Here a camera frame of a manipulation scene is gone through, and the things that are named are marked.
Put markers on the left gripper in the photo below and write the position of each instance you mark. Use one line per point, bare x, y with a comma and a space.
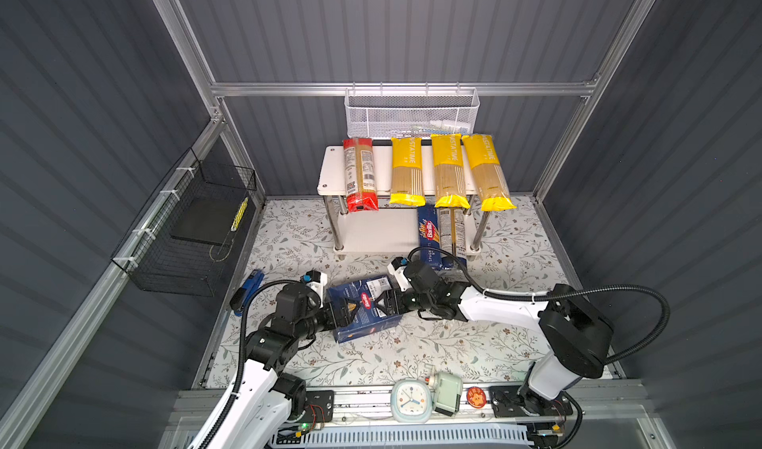
344, 316

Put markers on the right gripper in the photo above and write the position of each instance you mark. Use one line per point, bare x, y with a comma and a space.
394, 295

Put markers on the wide blue Barilla pasta box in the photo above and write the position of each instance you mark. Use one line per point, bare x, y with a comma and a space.
368, 317

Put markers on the narrow blue Barilla spaghetti box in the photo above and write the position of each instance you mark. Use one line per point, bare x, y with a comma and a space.
429, 236

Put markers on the blue-ended clear spaghetti bag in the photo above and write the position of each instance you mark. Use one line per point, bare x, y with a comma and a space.
453, 237

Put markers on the red-ended spaghetti bag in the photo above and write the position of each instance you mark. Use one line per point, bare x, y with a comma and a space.
359, 175

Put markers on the yellow Pastatime spaghetti bag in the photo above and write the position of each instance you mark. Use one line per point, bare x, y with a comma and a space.
407, 187

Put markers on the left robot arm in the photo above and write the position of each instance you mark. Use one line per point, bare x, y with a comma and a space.
262, 397

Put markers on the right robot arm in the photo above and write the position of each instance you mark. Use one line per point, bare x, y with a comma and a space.
578, 334

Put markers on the white two-tier shelf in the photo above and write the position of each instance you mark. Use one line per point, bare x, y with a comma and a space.
389, 230

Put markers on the mint alarm clock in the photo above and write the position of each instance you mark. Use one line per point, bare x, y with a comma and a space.
411, 401

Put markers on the mint green timer device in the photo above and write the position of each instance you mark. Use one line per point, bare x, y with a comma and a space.
447, 391

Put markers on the red round badge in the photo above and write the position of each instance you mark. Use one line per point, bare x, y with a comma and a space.
476, 397

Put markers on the yellow green marker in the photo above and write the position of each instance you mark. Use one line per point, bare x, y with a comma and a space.
235, 224

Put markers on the white tube in basket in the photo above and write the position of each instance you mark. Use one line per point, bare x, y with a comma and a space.
448, 126

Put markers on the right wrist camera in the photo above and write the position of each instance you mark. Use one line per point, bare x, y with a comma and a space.
396, 270

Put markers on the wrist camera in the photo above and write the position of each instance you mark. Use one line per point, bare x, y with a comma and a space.
317, 281
396, 270

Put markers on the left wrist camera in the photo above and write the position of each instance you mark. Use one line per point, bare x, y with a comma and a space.
317, 281

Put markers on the blue handled tool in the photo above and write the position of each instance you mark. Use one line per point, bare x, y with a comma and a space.
246, 292

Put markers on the black wire basket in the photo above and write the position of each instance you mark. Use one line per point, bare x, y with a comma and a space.
186, 246

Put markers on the white wire mesh basket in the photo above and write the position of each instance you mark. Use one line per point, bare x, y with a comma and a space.
394, 113

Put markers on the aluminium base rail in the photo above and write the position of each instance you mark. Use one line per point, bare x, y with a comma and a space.
353, 406

